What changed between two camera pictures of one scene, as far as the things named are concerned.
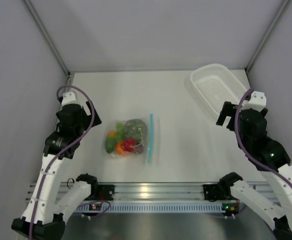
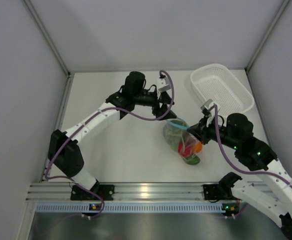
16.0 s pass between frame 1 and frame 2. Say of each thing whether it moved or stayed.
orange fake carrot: moved
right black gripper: moved
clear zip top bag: moved
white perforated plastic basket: stayed
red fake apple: moved
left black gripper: moved
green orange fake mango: moved
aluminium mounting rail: stayed
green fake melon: moved
